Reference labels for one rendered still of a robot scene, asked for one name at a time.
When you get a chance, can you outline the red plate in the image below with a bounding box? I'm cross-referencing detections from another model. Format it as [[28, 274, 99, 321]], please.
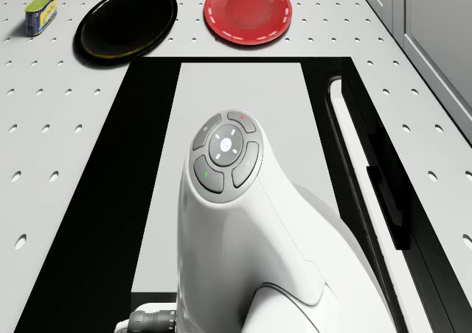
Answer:
[[204, 0, 294, 46]]

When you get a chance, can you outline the flat-sided can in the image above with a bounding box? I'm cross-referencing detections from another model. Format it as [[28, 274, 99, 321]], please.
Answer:
[[24, 0, 59, 38]]

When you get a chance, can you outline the white cabinet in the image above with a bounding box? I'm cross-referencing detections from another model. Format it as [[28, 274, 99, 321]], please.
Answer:
[[350, 0, 472, 147]]

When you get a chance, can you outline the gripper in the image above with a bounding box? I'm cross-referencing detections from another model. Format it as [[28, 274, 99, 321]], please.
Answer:
[[114, 302, 178, 333]]

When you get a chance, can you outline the black plate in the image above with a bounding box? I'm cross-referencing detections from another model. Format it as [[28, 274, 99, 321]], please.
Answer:
[[74, 0, 178, 61]]

